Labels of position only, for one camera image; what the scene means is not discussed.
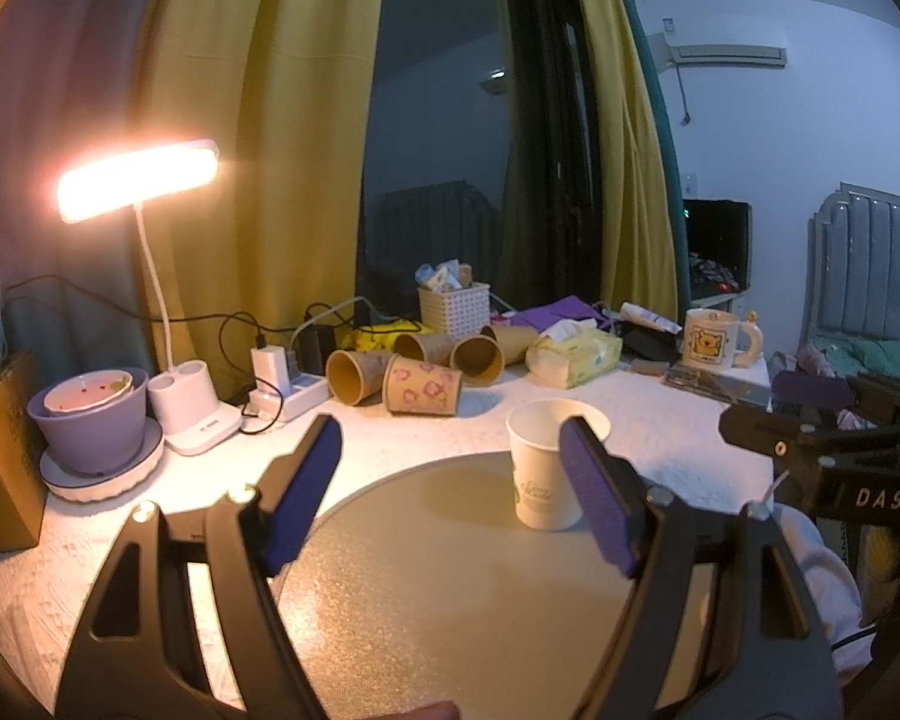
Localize white paper cup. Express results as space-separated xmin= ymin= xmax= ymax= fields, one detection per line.
xmin=507 ymin=398 xmax=611 ymax=532

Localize brown paper cup front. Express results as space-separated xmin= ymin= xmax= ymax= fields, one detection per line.
xmin=325 ymin=349 xmax=393 ymax=406

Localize brown paper cup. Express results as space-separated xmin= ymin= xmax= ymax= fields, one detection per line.
xmin=450 ymin=335 xmax=505 ymax=387
xmin=325 ymin=349 xmax=393 ymax=406

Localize white power strip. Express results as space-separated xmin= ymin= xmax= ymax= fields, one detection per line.
xmin=244 ymin=374 xmax=331 ymax=424

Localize white charger adapter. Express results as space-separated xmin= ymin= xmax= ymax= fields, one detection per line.
xmin=250 ymin=344 xmax=290 ymax=397

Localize round grey turntable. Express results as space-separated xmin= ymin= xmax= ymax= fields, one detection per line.
xmin=186 ymin=452 xmax=722 ymax=720

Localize white desk lamp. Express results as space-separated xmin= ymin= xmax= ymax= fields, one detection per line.
xmin=55 ymin=138 xmax=242 ymax=457

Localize yellow tissue pack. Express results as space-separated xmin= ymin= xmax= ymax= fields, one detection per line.
xmin=525 ymin=319 xmax=622 ymax=390

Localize black power adapter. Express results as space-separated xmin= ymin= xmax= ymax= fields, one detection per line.
xmin=295 ymin=323 xmax=336 ymax=376

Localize grey padded headboard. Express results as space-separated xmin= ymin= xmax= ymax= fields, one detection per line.
xmin=802 ymin=184 xmax=900 ymax=340

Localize black foam block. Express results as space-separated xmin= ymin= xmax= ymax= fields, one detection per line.
xmin=619 ymin=322 xmax=681 ymax=364

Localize winnie the pooh mug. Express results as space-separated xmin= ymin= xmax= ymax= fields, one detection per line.
xmin=681 ymin=309 xmax=764 ymax=372

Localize yellow plastic bag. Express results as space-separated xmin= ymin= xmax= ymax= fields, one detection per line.
xmin=349 ymin=319 xmax=429 ymax=351

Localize white lotion bottle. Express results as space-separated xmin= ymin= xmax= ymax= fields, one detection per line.
xmin=619 ymin=302 xmax=681 ymax=337

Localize purple cloth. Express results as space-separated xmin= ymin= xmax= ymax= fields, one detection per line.
xmin=509 ymin=296 xmax=611 ymax=333

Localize purple bowl with lid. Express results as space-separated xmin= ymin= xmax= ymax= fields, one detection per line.
xmin=27 ymin=367 xmax=149 ymax=476

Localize white round coaster base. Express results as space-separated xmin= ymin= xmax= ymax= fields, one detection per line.
xmin=38 ymin=416 xmax=167 ymax=506

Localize yellow curtain right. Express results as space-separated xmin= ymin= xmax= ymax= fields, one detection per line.
xmin=580 ymin=0 xmax=679 ymax=319

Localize yellow curtain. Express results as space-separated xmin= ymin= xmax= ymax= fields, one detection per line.
xmin=580 ymin=0 xmax=679 ymax=319
xmin=139 ymin=0 xmax=382 ymax=397

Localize white perforated plastic basket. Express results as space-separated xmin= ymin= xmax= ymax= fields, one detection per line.
xmin=418 ymin=283 xmax=491 ymax=340

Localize black monitor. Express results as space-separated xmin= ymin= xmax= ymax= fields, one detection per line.
xmin=685 ymin=199 xmax=752 ymax=299

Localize cardboard box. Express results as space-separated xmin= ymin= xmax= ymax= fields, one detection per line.
xmin=0 ymin=351 xmax=46 ymax=553

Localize white air conditioner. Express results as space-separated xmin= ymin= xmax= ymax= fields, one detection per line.
xmin=649 ymin=15 xmax=788 ymax=70

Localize yellow curtain left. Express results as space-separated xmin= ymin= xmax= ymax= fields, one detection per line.
xmin=139 ymin=0 xmax=382 ymax=397

